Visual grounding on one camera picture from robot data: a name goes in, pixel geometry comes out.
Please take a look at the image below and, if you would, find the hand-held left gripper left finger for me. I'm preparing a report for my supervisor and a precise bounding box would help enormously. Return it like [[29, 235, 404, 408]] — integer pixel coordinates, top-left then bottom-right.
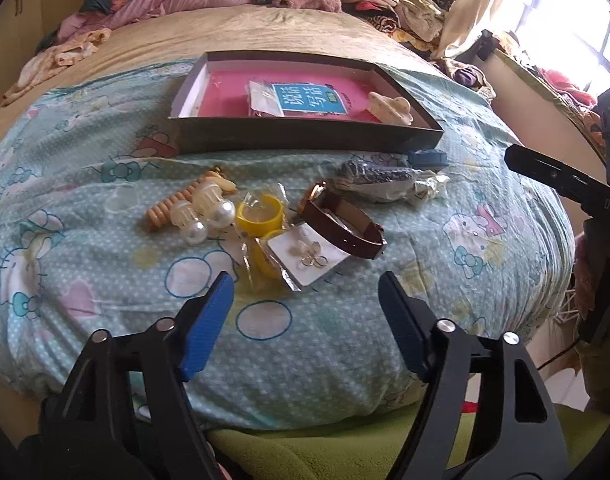
[[37, 271, 236, 480]]

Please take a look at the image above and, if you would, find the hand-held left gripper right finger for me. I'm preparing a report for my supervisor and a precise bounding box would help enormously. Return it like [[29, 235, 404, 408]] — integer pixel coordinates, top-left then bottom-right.
[[378, 271, 573, 480]]

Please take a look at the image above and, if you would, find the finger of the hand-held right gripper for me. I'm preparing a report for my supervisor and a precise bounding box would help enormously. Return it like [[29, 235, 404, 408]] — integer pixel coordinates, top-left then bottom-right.
[[505, 145, 610, 213]]

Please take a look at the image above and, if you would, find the yellow hoop earring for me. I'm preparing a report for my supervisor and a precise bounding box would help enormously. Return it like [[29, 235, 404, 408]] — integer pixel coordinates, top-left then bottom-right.
[[247, 230, 286, 278], [236, 194, 286, 237]]

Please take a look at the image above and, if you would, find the bagged earring card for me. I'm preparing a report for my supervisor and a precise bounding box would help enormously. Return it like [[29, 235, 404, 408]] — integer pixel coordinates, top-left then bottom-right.
[[257, 225, 353, 292]]

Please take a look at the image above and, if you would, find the leather strap wristwatch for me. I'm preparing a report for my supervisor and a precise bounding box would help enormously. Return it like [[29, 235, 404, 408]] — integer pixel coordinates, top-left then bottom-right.
[[297, 181, 388, 261]]

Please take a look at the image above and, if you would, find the bagged dark patterned hair clip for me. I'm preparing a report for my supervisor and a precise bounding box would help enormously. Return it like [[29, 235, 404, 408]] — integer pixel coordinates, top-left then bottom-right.
[[332, 157, 450, 206]]

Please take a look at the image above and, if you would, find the clear plastic earring bag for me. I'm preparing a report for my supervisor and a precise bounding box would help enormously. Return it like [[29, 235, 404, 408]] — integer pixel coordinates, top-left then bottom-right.
[[232, 182, 292, 293]]

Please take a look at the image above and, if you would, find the shallow cardboard box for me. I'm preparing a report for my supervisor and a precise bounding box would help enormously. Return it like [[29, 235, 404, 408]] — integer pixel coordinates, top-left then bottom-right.
[[167, 51, 444, 153]]

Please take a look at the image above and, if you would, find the person's right forearm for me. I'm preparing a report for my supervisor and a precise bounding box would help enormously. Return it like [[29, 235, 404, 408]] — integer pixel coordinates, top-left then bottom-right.
[[577, 340, 610, 411]]

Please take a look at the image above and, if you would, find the red cloth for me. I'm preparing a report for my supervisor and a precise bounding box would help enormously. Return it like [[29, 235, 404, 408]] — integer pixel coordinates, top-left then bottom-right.
[[540, 67, 593, 106]]

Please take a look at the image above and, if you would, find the cartoon cat printed blanket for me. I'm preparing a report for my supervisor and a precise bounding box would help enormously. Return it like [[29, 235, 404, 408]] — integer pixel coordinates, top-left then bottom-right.
[[0, 57, 576, 431]]

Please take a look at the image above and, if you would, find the window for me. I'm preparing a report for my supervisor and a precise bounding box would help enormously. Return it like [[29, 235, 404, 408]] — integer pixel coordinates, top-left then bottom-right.
[[510, 0, 610, 96]]

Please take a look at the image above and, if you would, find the person's green clothing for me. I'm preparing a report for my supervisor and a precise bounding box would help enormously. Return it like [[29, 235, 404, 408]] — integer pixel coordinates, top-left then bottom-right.
[[207, 400, 610, 480]]

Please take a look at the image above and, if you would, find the cream hair claw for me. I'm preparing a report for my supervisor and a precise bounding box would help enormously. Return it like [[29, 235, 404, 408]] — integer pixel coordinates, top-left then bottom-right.
[[369, 91, 414, 126]]

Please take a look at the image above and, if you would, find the cream curtain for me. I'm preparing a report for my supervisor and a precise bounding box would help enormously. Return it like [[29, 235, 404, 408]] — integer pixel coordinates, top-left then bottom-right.
[[435, 0, 550, 58]]

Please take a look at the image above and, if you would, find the pile of clothes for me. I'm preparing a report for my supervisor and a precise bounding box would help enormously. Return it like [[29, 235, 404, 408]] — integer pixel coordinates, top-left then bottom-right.
[[335, 0, 496, 101]]

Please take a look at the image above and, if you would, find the pink book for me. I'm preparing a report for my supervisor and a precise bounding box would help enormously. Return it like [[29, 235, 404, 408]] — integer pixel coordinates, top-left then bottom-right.
[[197, 71, 386, 122]]

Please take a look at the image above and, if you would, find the small clear plastic packet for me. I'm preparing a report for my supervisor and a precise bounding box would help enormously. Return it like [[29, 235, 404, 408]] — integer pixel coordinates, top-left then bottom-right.
[[246, 79, 286, 120]]

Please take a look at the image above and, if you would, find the pink fuzzy garment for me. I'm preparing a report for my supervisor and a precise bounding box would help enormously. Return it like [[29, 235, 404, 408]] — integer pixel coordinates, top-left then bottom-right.
[[272, 0, 343, 13]]

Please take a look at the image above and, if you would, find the beige bedspread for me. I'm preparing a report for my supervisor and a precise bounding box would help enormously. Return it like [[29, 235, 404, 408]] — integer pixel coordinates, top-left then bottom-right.
[[0, 7, 486, 111]]

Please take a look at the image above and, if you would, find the peach printed garment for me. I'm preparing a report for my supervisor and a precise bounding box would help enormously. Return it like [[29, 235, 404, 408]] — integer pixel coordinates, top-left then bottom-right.
[[2, 27, 113, 106]]

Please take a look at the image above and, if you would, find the cream wardrobe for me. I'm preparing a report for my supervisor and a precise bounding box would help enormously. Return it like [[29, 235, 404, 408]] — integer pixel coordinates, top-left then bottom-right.
[[0, 0, 90, 106]]

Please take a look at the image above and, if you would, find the beige coil hair tie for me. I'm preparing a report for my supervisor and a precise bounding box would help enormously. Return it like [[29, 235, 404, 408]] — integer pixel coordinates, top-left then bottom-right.
[[146, 169, 238, 233]]

